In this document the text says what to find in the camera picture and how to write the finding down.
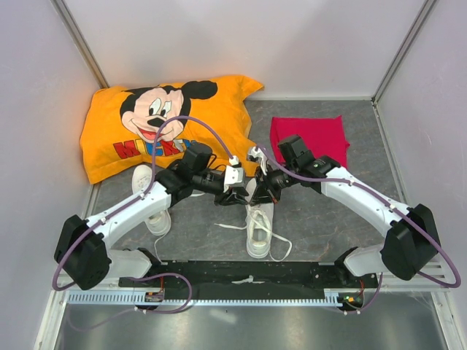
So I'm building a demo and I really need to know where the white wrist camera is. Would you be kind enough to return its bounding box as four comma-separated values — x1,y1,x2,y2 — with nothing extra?
247,146,268,174
223,156,246,193

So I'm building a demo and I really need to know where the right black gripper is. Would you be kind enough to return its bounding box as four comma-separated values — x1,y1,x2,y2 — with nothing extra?
250,163,298,206

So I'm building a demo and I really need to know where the purple cable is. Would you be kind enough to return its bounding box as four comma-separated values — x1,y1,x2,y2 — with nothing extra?
255,145,462,289
51,115,238,291

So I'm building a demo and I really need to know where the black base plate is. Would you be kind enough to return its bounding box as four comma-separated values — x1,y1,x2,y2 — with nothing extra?
117,259,380,302

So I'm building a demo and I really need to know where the white sneaker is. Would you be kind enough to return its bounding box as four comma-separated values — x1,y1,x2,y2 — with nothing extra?
214,176,293,262
131,165,171,257

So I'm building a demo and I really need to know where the red folded cloth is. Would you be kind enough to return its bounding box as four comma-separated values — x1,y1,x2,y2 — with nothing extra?
269,115,350,168

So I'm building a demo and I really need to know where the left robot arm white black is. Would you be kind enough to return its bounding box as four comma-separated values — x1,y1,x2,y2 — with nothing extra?
54,143,248,290

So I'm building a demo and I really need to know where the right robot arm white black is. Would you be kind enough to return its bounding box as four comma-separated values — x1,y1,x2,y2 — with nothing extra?
247,135,439,287

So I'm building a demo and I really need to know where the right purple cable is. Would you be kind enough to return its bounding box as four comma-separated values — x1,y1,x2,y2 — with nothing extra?
255,145,462,289

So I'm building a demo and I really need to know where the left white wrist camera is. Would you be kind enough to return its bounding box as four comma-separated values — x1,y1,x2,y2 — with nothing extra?
223,156,246,193

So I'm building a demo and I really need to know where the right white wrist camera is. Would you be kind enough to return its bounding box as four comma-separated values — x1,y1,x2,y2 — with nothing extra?
247,146,268,174

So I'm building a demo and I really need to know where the slotted aluminium cable duct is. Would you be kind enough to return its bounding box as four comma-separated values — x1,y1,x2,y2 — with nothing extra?
67,290,344,307

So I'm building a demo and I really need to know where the orange Mickey Mouse pillow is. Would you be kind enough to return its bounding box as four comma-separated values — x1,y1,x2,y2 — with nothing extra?
80,75,263,184

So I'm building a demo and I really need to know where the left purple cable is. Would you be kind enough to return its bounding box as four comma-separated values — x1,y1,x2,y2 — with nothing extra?
51,115,238,291

